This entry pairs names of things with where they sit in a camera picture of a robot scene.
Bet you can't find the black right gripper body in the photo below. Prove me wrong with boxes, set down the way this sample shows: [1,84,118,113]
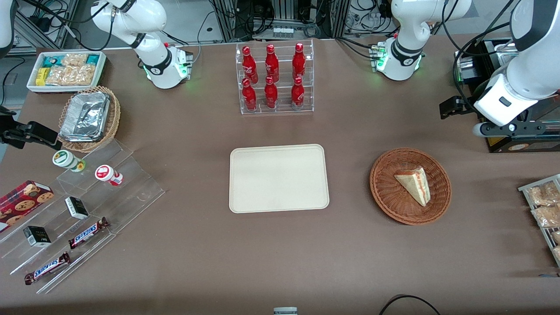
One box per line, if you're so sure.
[0,105,32,146]

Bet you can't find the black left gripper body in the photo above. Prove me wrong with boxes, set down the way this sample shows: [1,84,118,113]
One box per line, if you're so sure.
[455,96,480,117]

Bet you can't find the triangle sandwich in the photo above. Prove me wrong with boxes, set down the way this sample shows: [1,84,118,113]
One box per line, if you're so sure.
[394,166,432,207]

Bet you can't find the light wicker basket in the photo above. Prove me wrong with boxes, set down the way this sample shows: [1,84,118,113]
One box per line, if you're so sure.
[58,86,121,153]

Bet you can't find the brown round wicker basket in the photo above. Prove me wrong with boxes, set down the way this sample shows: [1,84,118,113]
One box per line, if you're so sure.
[370,148,452,226]

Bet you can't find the cream plastic tray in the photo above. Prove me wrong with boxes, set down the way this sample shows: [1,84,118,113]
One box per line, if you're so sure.
[229,144,330,214]

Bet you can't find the green lid yogurt cup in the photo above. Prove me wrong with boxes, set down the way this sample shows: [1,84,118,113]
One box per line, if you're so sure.
[52,150,86,173]

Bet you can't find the aluminium foil containers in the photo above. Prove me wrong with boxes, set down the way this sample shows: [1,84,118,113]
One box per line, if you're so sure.
[59,91,111,143]

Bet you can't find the large clear cracker bag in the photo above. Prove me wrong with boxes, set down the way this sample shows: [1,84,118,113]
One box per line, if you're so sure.
[45,65,96,87]

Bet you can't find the red cookie box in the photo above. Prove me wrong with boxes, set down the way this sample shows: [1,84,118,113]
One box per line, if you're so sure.
[0,180,55,233]

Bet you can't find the red lid yogurt cup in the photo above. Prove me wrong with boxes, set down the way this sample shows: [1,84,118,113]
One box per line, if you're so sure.
[94,164,124,187]

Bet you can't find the small black box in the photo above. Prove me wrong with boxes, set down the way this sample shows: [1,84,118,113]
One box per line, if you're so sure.
[64,196,90,221]
[22,225,52,248]

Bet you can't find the white rectangular snack bin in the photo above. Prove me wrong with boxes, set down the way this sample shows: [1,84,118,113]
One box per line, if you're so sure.
[26,50,108,95]

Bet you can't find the clear acrylic step shelf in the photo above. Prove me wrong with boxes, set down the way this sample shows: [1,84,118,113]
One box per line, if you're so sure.
[0,139,166,294]

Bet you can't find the Snickers chocolate bar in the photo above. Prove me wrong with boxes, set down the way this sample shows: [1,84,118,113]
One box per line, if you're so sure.
[67,217,110,250]
[24,251,72,286]

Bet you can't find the red cola bottle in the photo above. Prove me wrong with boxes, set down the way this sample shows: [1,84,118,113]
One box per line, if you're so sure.
[241,78,258,112]
[264,76,279,109]
[265,44,280,83]
[290,77,305,108]
[241,45,259,84]
[292,42,306,81]

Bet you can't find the clear acrylic bottle rack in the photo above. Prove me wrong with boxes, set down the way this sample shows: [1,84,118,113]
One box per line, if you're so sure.
[235,39,315,116]

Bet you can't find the grey wire rack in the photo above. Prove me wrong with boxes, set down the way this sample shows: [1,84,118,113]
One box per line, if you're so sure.
[518,174,560,268]

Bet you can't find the black cable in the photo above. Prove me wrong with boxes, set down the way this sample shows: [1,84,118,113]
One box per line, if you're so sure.
[378,294,442,315]

